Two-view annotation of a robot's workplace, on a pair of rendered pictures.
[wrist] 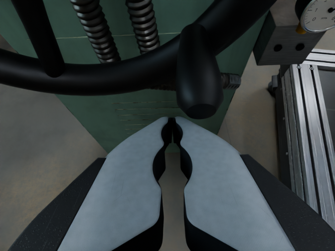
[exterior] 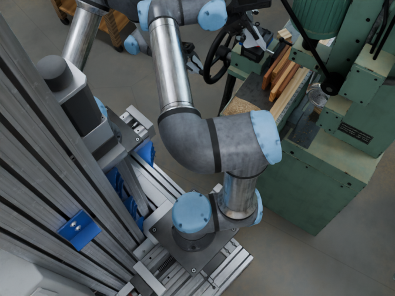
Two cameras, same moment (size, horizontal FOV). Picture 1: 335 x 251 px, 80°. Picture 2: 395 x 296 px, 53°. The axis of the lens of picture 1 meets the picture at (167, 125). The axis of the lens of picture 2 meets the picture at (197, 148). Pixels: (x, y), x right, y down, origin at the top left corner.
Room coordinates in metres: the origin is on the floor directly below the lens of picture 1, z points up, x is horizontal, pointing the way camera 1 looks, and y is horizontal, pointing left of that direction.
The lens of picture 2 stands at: (0.61, -0.93, 2.15)
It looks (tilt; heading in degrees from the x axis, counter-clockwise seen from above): 64 degrees down; 123
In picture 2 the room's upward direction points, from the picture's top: 4 degrees counter-clockwise
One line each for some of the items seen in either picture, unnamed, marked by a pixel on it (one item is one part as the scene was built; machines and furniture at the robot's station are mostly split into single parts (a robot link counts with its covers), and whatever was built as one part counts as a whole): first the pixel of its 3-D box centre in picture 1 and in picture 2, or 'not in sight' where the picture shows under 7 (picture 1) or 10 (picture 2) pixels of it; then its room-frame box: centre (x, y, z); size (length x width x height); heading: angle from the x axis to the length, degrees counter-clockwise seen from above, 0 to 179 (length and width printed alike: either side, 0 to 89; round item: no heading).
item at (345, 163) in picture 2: not in sight; (318, 110); (0.59, 0.03, 0.76); 0.57 x 0.45 x 0.09; 176
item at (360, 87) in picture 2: not in sight; (365, 77); (0.67, -0.13, 1.22); 0.09 x 0.08 x 0.15; 176
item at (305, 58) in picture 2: not in sight; (311, 56); (0.48, 0.03, 1.03); 0.14 x 0.07 x 0.09; 176
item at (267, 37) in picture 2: not in sight; (255, 41); (0.27, 0.04, 0.99); 0.13 x 0.11 x 0.06; 86
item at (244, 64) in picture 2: not in sight; (254, 53); (0.27, 0.04, 0.91); 0.15 x 0.14 x 0.09; 86
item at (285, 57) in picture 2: not in sight; (283, 63); (0.39, 0.03, 0.93); 0.15 x 0.02 x 0.07; 86
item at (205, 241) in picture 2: not in sight; (193, 225); (0.40, -0.66, 0.87); 0.15 x 0.15 x 0.10
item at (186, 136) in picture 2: not in sight; (171, 78); (0.27, -0.50, 1.40); 0.49 x 0.11 x 0.12; 129
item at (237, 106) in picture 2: not in sight; (245, 110); (0.36, -0.21, 0.92); 0.14 x 0.09 x 0.04; 176
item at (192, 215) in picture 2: not in sight; (194, 215); (0.40, -0.66, 0.98); 0.13 x 0.12 x 0.14; 39
